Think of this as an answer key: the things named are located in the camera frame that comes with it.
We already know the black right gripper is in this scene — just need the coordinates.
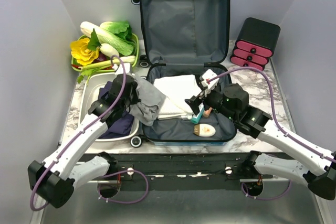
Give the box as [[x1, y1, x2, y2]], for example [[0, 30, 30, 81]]
[[184, 83, 237, 121]]

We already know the grey knit garment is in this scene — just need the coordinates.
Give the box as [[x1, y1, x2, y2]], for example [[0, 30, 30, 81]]
[[130, 74, 166, 126]]

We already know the purple garment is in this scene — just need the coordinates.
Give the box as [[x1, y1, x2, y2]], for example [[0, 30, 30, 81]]
[[98, 81, 134, 139]]

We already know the blue fish print suitcase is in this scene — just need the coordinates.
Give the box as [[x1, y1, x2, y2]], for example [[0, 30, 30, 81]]
[[130, 0, 238, 147]]

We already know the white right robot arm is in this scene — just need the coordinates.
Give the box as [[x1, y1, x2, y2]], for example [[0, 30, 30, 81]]
[[185, 84, 335, 200]]

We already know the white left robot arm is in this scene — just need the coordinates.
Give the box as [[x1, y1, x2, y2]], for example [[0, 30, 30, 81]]
[[27, 74, 139, 208]]

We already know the small silver capped tube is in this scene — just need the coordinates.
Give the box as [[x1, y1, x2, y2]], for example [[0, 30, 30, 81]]
[[181, 115, 192, 120]]

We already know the brown foundation tube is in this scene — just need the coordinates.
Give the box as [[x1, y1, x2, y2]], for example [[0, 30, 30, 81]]
[[203, 108, 213, 118]]

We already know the teal tube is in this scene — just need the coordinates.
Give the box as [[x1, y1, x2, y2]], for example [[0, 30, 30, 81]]
[[191, 103, 204, 124]]

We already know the folded white towel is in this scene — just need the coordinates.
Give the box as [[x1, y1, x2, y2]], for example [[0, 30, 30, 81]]
[[154, 74, 201, 120]]

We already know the green white leek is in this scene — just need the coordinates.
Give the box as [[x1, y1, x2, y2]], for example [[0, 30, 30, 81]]
[[77, 56, 135, 84]]

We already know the purple onion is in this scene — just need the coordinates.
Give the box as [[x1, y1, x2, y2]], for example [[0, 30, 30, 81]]
[[92, 52, 107, 63]]

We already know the white napa cabbage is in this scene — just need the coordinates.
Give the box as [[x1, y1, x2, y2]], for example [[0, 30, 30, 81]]
[[80, 22, 135, 56]]

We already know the white radish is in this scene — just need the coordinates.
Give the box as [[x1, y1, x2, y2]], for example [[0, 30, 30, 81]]
[[100, 43, 119, 58]]

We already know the green vegetable basket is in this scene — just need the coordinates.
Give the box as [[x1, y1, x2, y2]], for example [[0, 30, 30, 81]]
[[70, 33, 139, 72]]

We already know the yellow flower cabbage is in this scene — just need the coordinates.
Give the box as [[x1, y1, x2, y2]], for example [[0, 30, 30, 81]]
[[70, 38, 99, 66]]

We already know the green leafy lettuce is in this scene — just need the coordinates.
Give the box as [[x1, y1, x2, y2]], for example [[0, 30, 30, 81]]
[[99, 21, 132, 40]]

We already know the black bag with pink trim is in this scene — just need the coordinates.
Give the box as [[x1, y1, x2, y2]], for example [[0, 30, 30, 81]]
[[230, 17, 281, 71]]

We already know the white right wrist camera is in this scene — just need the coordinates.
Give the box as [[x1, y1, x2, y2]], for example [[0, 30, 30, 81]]
[[200, 69, 219, 98]]

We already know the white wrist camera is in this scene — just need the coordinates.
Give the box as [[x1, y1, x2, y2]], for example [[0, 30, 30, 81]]
[[200, 69, 219, 98], [114, 62, 132, 75]]

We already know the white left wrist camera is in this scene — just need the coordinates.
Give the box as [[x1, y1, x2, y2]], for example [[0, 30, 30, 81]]
[[114, 62, 132, 75]]

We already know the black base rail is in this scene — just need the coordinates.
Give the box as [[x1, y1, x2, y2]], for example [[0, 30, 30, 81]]
[[76, 152, 275, 192]]

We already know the aluminium frame rail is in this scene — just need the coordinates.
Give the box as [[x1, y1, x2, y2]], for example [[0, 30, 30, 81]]
[[31, 180, 333, 223]]

